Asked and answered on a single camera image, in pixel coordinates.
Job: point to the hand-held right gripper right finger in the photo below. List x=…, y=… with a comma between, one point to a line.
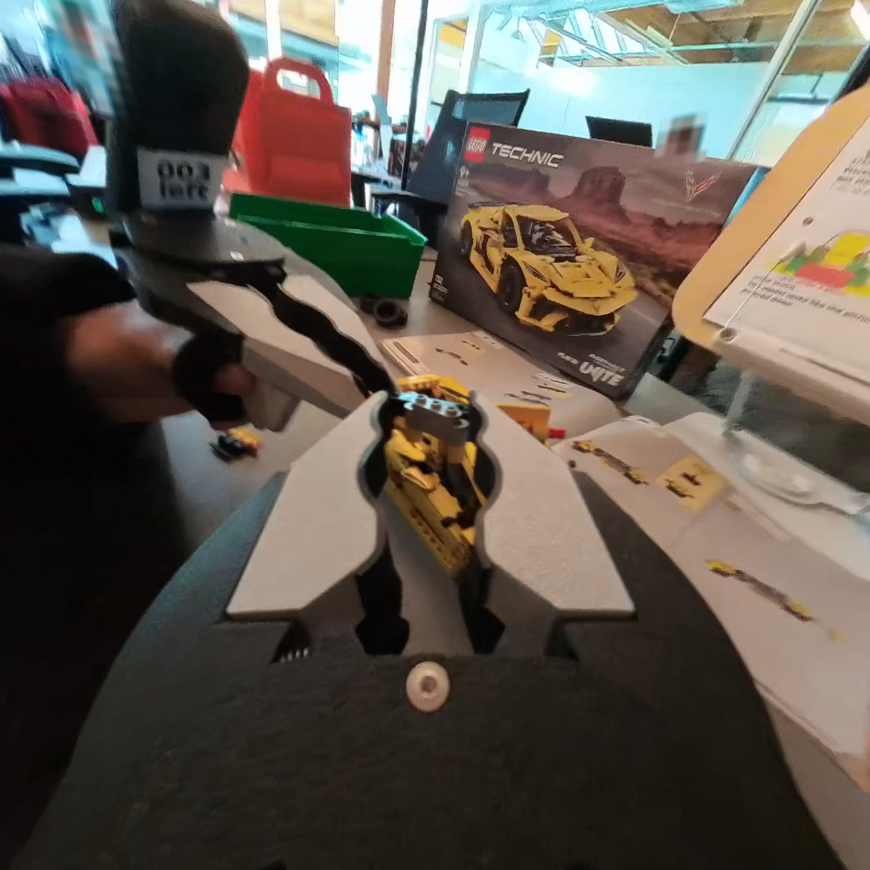
x=557, y=544

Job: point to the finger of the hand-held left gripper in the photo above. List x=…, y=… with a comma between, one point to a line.
x=285, y=353
x=340, y=319

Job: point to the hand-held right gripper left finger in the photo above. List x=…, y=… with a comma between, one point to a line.
x=306, y=544

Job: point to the grey black Lego subassembly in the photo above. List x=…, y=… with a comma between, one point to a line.
x=435, y=408

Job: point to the yellow toy brick car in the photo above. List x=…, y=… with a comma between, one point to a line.
x=428, y=476

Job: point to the person's left forearm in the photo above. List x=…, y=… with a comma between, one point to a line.
x=41, y=306

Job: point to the person's left hand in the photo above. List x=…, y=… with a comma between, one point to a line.
x=129, y=367

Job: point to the green plastic bin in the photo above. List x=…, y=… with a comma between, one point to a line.
x=340, y=245

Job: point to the yellow black brick assembly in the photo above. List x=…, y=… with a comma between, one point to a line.
x=241, y=438

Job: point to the red plastic bin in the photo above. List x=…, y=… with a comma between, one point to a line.
x=299, y=149

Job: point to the dark red bag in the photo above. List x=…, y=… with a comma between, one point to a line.
x=47, y=115

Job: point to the open instruction booklet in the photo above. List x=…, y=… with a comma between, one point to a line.
x=747, y=516

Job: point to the dark office chair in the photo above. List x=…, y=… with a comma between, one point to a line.
x=476, y=115

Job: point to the toy brick set box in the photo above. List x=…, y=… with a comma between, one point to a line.
x=612, y=204

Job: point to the instruction board on stand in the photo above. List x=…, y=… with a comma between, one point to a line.
x=781, y=319
x=720, y=272

